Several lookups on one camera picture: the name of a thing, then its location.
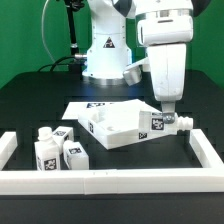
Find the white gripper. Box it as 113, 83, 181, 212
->
137, 14, 193, 124

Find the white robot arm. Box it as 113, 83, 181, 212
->
83, 0, 211, 124

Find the white sheet with tags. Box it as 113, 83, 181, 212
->
61, 101, 118, 121

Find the white U-shaped obstacle fence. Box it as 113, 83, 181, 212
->
0, 129, 224, 195

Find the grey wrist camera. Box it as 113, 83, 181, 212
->
123, 58, 150, 86

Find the black cable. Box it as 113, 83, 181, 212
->
37, 55, 78, 73

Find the white cable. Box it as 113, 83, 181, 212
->
41, 0, 56, 64

